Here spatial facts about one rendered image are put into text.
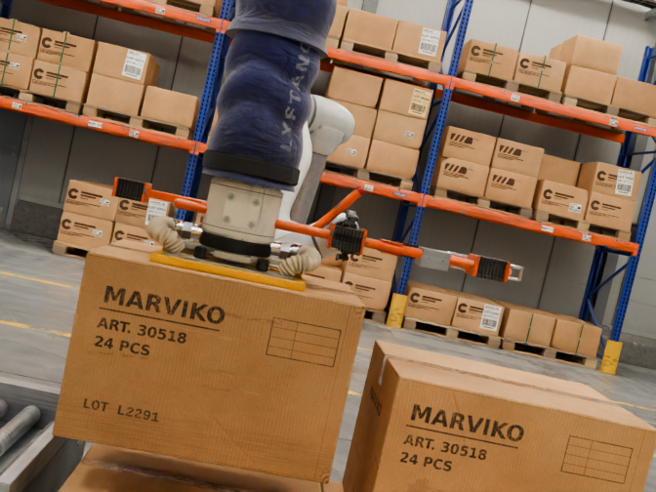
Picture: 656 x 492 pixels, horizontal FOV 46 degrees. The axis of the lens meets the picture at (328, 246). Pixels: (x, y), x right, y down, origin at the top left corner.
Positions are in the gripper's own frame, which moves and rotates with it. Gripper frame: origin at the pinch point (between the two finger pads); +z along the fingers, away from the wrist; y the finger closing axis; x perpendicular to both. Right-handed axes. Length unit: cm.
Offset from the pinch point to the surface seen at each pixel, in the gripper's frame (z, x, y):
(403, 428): 19.2, -18.7, 36.6
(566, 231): -717, -321, -35
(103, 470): 2, 45, 66
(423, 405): 19.1, -21.7, 30.9
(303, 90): 5.9, 18.5, -30.7
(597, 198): -726, -352, -82
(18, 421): -16, 71, 65
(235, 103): 8.4, 32.3, -24.0
